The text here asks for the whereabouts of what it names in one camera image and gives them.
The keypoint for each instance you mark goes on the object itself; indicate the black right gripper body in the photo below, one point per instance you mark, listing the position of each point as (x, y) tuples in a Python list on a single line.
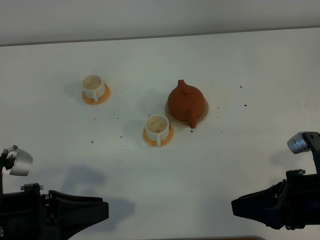
[(297, 202)]

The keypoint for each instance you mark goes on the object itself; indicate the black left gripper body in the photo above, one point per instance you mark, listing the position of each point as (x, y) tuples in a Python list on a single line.
[(22, 214)]

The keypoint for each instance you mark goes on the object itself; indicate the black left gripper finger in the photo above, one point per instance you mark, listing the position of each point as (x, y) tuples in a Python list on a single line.
[(72, 214)]

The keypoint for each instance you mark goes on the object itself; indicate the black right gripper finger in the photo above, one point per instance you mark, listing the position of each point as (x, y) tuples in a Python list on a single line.
[(260, 206)]

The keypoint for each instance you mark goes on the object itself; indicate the brown clay teapot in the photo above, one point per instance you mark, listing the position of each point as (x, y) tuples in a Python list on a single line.
[(186, 103)]

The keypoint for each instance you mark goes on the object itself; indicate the silver left arm joint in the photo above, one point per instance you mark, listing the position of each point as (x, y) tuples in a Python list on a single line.
[(14, 161)]

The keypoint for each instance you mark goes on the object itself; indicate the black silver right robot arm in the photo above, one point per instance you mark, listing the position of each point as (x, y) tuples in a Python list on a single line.
[(306, 141)]

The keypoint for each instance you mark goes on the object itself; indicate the beige round teapot plate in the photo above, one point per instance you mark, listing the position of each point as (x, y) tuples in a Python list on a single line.
[(185, 124)]

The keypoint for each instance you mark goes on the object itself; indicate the orange coaster near centre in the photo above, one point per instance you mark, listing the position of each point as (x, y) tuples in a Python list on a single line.
[(163, 142)]

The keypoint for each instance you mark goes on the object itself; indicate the orange coaster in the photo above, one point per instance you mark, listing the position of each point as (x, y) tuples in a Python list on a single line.
[(163, 142), (101, 100)]

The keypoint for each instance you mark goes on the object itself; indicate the white teacup near centre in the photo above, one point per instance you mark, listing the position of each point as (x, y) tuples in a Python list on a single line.
[(157, 129)]

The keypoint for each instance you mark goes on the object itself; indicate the white teacup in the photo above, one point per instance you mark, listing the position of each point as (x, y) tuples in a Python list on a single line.
[(93, 87), (157, 129)]

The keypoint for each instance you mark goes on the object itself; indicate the orange coaster far left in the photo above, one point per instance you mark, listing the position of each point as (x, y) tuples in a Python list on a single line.
[(101, 100)]

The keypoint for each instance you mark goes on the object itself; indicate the white teacup far left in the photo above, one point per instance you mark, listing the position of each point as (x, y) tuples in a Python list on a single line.
[(93, 87)]

